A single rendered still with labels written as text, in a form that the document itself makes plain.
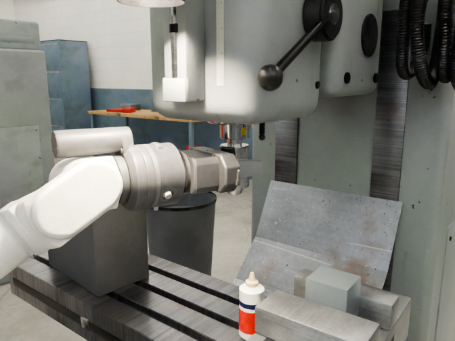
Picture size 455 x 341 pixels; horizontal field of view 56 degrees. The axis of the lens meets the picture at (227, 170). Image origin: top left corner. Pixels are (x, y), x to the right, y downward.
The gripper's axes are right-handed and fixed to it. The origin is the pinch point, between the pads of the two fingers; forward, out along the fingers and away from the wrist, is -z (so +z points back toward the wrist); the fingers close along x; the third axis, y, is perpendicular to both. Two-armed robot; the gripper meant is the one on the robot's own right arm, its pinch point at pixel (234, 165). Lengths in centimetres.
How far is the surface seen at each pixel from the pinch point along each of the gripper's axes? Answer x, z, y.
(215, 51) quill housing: -6.4, 7.5, -16.6
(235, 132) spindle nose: -2.0, 1.3, -5.5
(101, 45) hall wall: 711, -200, -73
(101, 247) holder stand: 21.9, 15.3, 17.9
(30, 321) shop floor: 192, 10, 123
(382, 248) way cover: -3.0, -35.0, 20.5
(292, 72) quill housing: -9.7, -2.6, -14.1
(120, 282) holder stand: 22.7, 11.7, 26.3
